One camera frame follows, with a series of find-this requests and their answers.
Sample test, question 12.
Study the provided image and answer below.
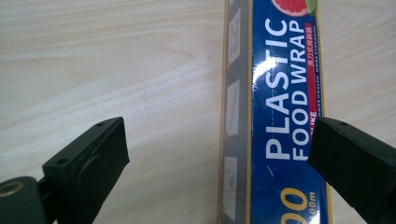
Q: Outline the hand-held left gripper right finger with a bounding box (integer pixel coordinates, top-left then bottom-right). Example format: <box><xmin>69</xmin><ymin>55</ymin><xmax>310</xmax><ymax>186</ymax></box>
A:
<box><xmin>306</xmin><ymin>116</ymin><xmax>396</xmax><ymax>224</ymax></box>

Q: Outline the blue plastic wrap box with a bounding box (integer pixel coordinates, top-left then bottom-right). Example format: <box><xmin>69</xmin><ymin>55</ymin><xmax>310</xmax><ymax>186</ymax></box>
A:
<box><xmin>217</xmin><ymin>0</ymin><xmax>333</xmax><ymax>224</ymax></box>

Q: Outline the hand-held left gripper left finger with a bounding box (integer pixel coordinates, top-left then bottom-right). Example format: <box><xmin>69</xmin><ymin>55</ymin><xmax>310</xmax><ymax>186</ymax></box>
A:
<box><xmin>37</xmin><ymin>116</ymin><xmax>131</xmax><ymax>224</ymax></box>

